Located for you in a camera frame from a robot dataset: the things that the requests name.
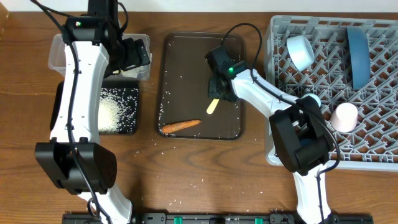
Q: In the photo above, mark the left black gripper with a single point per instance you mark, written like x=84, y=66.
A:
x=137, y=54

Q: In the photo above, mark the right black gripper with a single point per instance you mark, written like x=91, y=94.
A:
x=216, y=88

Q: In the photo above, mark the yellow plastic spoon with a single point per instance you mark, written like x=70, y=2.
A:
x=212, y=106

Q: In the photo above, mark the orange carrot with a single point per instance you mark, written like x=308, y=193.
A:
x=171, y=128

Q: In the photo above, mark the light blue rice bowl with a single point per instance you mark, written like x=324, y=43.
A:
x=300, y=51

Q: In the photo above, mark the light blue plastic cup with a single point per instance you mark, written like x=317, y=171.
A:
x=314, y=96

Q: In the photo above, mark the pink plastic cup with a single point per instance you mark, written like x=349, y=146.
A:
x=344, y=118

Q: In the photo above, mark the dark blue plate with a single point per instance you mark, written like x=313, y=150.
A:
x=359, y=55

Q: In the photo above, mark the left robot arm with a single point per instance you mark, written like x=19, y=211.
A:
x=73, y=158

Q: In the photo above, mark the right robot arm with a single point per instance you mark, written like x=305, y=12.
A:
x=299, y=134

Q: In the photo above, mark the clear plastic waste bin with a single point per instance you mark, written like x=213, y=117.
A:
x=57, y=60

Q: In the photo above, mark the grey dishwasher rack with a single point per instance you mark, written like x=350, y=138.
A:
x=372, y=144

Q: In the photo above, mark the dark brown serving tray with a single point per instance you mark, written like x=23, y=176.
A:
x=183, y=87

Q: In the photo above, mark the pile of white rice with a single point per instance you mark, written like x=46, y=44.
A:
x=110, y=113

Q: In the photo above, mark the black rectangular tray bin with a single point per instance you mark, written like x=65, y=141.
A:
x=124, y=109

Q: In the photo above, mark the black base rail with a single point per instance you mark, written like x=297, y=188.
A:
x=275, y=218

